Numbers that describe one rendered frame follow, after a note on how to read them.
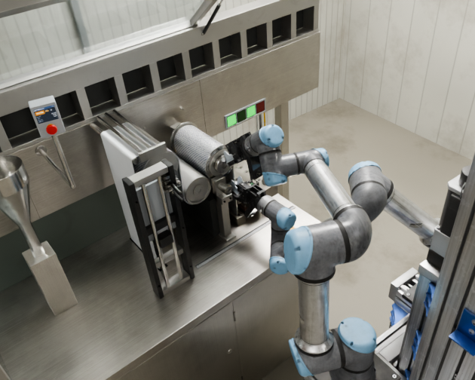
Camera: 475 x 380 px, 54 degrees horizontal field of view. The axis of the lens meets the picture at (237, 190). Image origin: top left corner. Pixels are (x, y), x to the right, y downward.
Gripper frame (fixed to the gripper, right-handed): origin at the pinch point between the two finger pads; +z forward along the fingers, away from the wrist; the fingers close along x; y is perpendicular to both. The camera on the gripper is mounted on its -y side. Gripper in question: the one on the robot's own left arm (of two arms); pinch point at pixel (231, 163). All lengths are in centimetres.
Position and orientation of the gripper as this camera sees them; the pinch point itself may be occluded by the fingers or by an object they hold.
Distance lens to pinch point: 179.1
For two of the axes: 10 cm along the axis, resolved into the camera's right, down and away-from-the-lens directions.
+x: -7.8, 4.3, -4.6
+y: -4.6, -8.9, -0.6
